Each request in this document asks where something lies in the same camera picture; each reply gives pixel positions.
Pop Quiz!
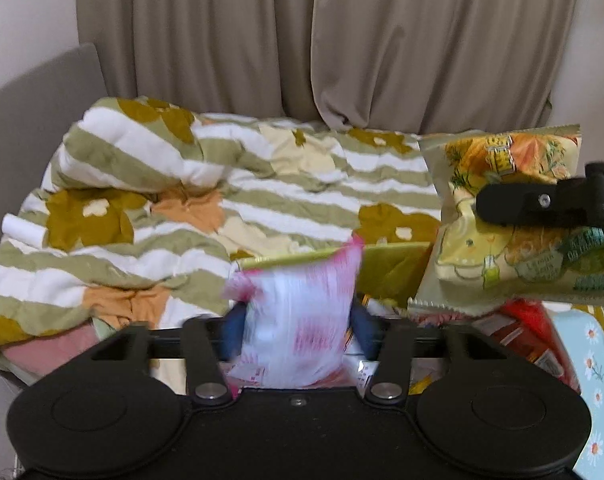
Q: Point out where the white magenta snack packet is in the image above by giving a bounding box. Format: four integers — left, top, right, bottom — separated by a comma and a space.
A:
224, 238, 364, 389

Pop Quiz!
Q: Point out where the white paper roll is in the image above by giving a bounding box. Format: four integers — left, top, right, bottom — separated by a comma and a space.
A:
2, 214, 48, 249

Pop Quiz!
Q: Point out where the light blue daisy cloth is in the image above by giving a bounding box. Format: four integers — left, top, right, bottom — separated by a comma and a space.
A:
551, 307, 604, 479

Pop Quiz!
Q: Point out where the striped floral duvet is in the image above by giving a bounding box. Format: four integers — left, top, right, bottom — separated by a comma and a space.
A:
0, 98, 441, 348

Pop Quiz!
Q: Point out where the pink plush pillow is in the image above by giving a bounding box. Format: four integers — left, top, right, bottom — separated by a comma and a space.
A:
2, 323, 99, 377

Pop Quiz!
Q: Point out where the grey headboard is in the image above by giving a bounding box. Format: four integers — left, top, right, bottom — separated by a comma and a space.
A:
0, 44, 108, 237

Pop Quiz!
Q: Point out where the red snack packet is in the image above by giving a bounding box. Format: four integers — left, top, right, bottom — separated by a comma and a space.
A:
471, 299, 580, 393

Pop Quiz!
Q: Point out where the green yellow snack packet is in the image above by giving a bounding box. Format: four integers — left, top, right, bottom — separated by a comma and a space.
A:
413, 125, 604, 314

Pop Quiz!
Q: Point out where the green cardboard box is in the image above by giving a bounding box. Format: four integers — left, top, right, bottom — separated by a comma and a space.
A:
233, 242, 433, 309

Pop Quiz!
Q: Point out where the beige curtain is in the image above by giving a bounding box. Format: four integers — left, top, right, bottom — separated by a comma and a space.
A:
76, 0, 576, 133

